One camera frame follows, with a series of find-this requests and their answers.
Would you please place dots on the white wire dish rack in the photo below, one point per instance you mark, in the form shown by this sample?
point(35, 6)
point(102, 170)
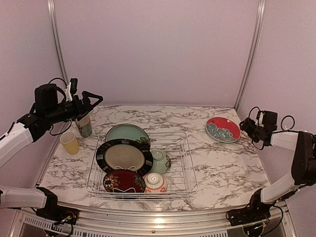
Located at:
point(181, 177)

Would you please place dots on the yellow mug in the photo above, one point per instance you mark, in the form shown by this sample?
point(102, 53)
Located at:
point(69, 142)

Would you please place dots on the right aluminium frame post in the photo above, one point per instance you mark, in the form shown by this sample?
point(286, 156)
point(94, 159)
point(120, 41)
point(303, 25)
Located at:
point(252, 52)

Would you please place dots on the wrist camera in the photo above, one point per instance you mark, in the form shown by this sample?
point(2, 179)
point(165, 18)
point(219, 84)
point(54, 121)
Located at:
point(265, 118)
point(71, 89)

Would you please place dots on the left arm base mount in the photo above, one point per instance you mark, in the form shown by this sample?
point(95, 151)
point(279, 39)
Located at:
point(58, 216)

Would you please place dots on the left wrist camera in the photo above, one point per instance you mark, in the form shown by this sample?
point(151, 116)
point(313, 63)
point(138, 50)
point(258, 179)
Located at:
point(71, 89)

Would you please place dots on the black rimmed grey plate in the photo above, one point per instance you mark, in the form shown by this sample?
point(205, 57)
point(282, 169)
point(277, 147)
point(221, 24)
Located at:
point(124, 154)

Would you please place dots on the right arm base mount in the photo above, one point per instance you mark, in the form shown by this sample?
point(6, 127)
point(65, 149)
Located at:
point(247, 215)

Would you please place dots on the floral ceramic tumbler cup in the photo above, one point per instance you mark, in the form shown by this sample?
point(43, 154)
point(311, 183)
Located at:
point(84, 126)

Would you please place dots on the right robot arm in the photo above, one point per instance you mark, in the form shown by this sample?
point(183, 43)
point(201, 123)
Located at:
point(301, 167)

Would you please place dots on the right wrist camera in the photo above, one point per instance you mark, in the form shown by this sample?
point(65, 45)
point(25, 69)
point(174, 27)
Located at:
point(265, 118)

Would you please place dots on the left aluminium frame post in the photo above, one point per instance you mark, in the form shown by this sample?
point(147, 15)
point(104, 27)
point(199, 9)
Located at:
point(56, 39)

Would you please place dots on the red plate with teal flower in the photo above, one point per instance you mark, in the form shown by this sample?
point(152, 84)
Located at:
point(223, 130)

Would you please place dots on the aluminium front frame rail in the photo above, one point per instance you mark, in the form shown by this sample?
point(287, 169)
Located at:
point(101, 222)

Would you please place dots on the light teal plate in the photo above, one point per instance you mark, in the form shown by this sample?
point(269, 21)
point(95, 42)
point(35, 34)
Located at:
point(129, 132)

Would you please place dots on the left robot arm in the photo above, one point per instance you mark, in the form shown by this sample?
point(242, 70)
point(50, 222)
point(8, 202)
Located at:
point(52, 105)

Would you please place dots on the dark red floral plate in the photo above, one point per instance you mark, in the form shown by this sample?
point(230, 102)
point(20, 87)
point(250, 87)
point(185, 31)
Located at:
point(124, 181)

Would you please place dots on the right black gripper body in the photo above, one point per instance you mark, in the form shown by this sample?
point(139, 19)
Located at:
point(254, 133)

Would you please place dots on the aluminium frame post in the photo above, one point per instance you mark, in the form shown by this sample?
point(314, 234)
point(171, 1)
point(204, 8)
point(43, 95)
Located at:
point(252, 52)
point(56, 39)

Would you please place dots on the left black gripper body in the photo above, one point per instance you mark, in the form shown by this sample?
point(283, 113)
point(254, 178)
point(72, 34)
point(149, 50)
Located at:
point(77, 111)

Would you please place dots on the pale green ceramic bowl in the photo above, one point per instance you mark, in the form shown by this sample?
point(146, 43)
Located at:
point(161, 162)

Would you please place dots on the white and pink bowl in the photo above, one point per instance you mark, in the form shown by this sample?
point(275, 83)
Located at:
point(155, 183)

